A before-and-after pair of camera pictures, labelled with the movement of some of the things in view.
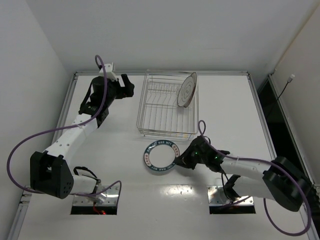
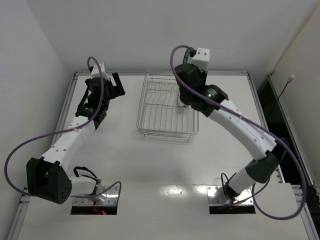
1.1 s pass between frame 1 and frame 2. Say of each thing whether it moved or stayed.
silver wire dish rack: stayed
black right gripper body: moved
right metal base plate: stayed
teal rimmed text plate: moved
